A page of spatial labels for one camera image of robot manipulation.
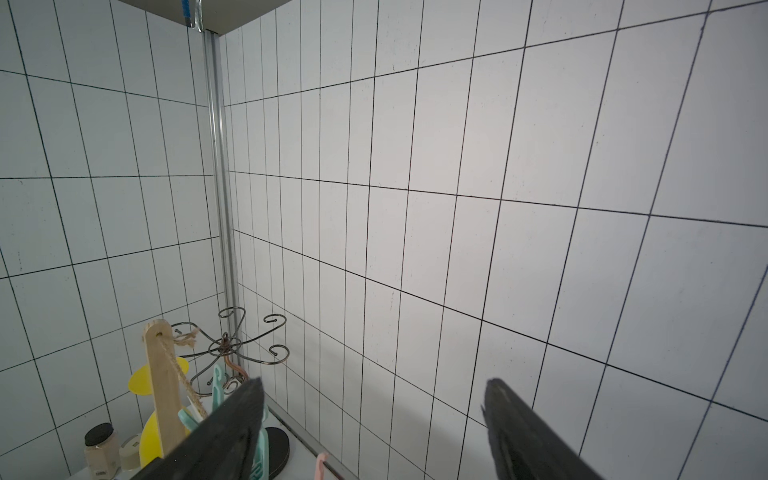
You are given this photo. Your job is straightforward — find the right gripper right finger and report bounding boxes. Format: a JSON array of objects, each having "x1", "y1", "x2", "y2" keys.
[{"x1": 482, "y1": 378, "x2": 600, "y2": 480}]

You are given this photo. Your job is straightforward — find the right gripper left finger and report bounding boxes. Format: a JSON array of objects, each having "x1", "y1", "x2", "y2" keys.
[{"x1": 134, "y1": 378, "x2": 265, "y2": 480}]

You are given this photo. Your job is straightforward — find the teal clothespin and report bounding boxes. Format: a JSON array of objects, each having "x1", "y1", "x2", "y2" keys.
[
  {"x1": 178, "y1": 408, "x2": 270, "y2": 479},
  {"x1": 211, "y1": 363, "x2": 226, "y2": 411}
]

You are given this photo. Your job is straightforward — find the pink clothespin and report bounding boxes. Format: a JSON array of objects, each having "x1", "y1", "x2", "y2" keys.
[{"x1": 314, "y1": 452, "x2": 328, "y2": 480}]

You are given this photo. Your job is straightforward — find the yellow plastic wine glass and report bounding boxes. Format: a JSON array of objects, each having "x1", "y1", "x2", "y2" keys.
[{"x1": 128, "y1": 364, "x2": 163, "y2": 468}]

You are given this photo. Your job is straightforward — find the beige lid spice jar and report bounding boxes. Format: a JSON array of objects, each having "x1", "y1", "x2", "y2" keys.
[{"x1": 119, "y1": 435, "x2": 141, "y2": 474}]

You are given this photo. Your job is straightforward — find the black lid spice jar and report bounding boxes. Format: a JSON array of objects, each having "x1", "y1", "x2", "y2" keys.
[{"x1": 84, "y1": 422, "x2": 120, "y2": 480}]

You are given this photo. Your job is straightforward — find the wooden drying rack frame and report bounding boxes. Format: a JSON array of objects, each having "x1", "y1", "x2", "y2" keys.
[{"x1": 143, "y1": 319, "x2": 186, "y2": 458}]

